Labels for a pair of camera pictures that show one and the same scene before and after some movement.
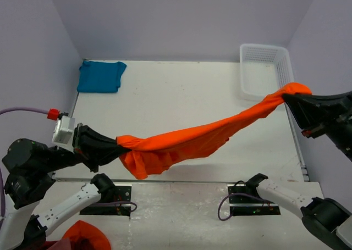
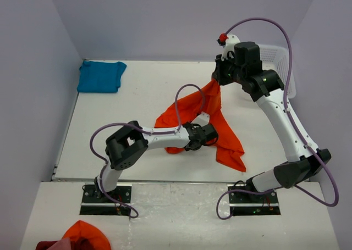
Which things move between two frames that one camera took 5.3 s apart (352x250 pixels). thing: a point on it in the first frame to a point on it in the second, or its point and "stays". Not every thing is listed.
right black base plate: [245, 200] stays
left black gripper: [95, 148] to [196, 125]
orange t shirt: [147, 155] to [205, 100]
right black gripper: [325, 111] to [218, 74]
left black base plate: [116, 201] stays
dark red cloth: [48, 244] stays
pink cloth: [64, 244] stays
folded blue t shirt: [100, 77] stays
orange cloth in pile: [83, 235] stays
